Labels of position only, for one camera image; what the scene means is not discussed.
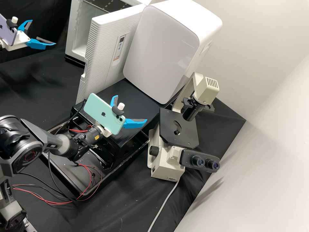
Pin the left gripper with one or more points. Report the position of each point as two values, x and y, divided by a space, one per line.
21 39

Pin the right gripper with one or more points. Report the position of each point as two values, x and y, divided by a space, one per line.
107 133

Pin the incubator door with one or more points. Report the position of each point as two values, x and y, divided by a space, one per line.
101 48

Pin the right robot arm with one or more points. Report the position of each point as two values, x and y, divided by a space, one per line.
24 145

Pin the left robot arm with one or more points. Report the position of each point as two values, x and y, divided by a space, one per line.
2 46

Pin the black platform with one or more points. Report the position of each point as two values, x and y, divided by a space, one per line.
135 101
74 62

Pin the black tray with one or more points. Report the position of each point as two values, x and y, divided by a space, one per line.
130 150

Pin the cream microscope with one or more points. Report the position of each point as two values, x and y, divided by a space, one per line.
164 164

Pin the white box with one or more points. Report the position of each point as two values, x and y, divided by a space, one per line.
164 53

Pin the right wrist camera phone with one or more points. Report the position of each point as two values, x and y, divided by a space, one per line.
101 111

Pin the wrist camera phone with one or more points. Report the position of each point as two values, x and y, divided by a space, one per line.
101 111
7 32

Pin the left wrist camera phone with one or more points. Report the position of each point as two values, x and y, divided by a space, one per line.
7 32

